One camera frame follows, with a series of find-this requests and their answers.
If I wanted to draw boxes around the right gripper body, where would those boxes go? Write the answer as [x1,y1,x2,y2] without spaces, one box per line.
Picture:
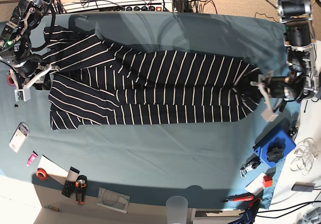
[9,59,40,101]

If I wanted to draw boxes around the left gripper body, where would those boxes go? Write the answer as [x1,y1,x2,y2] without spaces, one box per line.
[260,75,291,123]

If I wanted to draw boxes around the navy white striped t-shirt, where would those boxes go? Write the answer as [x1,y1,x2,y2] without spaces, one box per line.
[43,26,262,130]

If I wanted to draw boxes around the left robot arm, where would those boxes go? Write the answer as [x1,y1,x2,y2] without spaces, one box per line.
[252,0,320,122]

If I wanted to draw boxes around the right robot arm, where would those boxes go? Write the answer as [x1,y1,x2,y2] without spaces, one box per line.
[1,0,56,101]

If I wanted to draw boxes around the white black marker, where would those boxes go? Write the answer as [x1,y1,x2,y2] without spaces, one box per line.
[278,101,287,113]

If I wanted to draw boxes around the purple tape roll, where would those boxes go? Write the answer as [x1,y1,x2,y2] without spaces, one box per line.
[7,75,15,87]

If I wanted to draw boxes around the plastic blister pack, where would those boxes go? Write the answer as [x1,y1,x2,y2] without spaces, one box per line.
[9,122,30,153]

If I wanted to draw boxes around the blue box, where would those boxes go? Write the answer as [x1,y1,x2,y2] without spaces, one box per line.
[253,119,296,168]

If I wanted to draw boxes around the black star knob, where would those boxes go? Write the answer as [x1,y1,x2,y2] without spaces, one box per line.
[267,147,284,163]

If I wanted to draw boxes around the teal table cloth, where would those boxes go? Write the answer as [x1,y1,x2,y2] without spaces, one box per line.
[1,12,288,208]

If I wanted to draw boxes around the metal carabiner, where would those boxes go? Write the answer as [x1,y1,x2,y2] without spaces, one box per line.
[240,157,261,178]

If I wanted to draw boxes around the pink tube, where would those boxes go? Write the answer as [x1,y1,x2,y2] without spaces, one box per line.
[27,151,38,167]

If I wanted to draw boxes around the red cube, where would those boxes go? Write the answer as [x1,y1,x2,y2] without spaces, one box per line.
[263,175,273,188]

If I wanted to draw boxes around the white card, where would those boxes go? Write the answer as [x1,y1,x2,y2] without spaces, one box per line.
[245,173,267,196]

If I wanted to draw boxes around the orange tape roll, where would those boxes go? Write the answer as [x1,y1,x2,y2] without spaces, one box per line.
[36,168,49,181]

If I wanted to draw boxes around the grey adapter box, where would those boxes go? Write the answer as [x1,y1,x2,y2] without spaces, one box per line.
[291,183,314,192]

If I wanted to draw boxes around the white paper sheet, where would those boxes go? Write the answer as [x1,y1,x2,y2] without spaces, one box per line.
[38,155,68,178]

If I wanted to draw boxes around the red screwdriver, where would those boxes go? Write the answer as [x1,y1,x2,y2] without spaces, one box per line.
[221,195,254,202]

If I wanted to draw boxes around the orange black pliers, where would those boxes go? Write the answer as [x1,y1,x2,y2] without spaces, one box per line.
[75,175,88,205]

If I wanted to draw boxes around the power strip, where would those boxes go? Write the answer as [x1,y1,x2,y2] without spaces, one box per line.
[99,5,170,12]

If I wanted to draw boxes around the black remote control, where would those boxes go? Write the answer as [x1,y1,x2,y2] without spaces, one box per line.
[62,167,80,198]

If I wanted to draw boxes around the blue clamp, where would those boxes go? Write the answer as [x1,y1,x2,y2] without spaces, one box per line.
[229,197,262,224]

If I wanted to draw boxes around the frosted plastic cup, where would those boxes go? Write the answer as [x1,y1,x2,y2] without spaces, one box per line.
[166,196,188,224]

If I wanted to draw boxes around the white cable bundle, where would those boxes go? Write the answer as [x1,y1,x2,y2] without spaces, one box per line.
[290,138,319,176]

